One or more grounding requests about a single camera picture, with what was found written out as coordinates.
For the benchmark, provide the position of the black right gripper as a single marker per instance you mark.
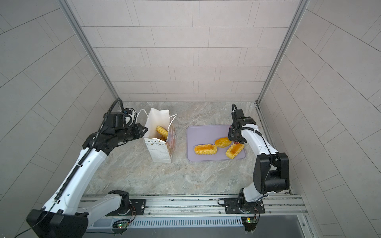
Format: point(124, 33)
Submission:
point(230, 132)

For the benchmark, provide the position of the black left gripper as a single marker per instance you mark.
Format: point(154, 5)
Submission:
point(137, 128)

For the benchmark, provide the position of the long ridged spiral bread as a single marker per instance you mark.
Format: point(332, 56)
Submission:
point(163, 133)

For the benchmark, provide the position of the white cartoon paper bag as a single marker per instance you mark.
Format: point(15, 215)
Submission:
point(160, 151)

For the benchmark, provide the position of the short glazed bread roll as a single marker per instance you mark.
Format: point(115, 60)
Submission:
point(234, 150)

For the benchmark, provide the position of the lilac plastic tray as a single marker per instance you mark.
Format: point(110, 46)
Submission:
point(199, 135)

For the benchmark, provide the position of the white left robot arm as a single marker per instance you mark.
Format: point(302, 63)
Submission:
point(61, 217)

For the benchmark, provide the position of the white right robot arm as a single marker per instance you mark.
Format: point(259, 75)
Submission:
point(271, 169)

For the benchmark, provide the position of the long cream-filled bread loaf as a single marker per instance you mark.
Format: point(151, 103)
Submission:
point(205, 149)

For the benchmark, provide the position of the left circuit board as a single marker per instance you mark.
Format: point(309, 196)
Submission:
point(121, 224)

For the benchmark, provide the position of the circuit board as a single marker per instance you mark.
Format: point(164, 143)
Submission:
point(121, 224)
point(249, 223)

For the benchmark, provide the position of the right circuit board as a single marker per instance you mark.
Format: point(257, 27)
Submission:
point(249, 223)

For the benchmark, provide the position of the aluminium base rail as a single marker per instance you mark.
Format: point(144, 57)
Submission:
point(187, 211)

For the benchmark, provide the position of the aluminium corner post right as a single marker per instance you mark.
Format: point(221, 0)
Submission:
point(285, 43)

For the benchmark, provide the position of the aluminium corner post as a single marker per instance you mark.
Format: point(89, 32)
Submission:
point(285, 43)
point(86, 45)

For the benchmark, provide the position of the aluminium corner post left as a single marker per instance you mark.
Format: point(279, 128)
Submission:
point(86, 45)

